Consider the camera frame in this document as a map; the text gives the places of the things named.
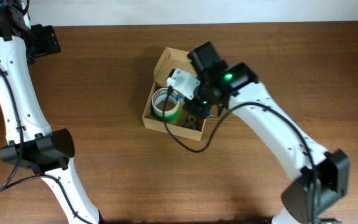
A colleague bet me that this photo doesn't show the blue ballpoint pen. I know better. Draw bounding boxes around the blue ballpoint pen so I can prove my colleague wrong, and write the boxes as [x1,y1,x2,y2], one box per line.
[175,95,213,119]

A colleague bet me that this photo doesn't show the green tape roll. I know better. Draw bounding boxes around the green tape roll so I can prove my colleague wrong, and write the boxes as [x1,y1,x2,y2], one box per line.
[152,106,179,123]

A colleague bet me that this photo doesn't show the brown cardboard box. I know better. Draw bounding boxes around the brown cardboard box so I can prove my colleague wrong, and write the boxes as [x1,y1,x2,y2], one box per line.
[142,47,205,141]

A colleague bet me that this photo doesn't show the white masking tape roll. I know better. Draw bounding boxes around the white masking tape roll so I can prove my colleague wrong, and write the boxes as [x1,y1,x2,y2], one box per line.
[152,88,180,118]

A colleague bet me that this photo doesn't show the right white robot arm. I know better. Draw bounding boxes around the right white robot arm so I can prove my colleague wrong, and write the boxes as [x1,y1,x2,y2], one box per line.
[185,42,351,223]

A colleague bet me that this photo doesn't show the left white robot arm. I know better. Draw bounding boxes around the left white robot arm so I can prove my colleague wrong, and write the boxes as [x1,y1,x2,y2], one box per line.
[0,0,103,223]

